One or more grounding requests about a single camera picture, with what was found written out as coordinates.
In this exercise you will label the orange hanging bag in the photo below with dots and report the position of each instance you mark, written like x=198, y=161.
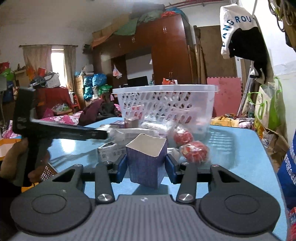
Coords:
x=169, y=81

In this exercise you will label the pink foam mat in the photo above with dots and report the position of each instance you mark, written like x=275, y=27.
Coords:
x=228, y=97

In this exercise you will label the purple and white box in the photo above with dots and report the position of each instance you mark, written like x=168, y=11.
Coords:
x=118, y=124

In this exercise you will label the dark red wooden wardrobe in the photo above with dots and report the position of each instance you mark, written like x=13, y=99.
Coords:
x=168, y=40

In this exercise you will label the dark blue carton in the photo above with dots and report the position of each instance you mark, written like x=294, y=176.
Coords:
x=146, y=160

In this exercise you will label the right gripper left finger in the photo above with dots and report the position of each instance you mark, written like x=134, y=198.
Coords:
x=107, y=173

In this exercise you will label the red and blue small box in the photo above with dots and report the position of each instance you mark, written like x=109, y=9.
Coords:
x=292, y=229

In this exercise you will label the white roll in plastic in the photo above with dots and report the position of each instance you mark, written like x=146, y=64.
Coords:
x=163, y=129

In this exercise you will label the window curtains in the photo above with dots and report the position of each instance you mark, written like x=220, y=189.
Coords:
x=39, y=56

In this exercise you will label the white and black hanging cap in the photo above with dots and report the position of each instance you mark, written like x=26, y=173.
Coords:
x=242, y=38

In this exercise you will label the red ball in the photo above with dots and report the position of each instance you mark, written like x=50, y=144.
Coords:
x=182, y=136
x=195, y=152

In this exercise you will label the blue shopping bag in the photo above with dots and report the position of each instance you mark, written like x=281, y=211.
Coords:
x=287, y=176

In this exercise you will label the green and white tote bag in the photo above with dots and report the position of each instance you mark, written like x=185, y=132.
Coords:
x=269, y=105

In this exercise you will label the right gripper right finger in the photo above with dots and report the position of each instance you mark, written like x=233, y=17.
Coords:
x=184, y=174

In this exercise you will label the white Kent cigarette box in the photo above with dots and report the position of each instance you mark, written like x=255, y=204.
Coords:
x=110, y=152

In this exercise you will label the person's left hand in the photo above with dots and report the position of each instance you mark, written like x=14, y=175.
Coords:
x=9, y=163

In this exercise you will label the yellow patterned blanket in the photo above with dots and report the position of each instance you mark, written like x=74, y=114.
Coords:
x=224, y=121

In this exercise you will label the white plastic laundry basket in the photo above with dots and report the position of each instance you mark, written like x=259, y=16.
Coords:
x=191, y=105

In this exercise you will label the pink floral bedding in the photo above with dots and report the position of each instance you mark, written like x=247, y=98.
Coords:
x=65, y=119

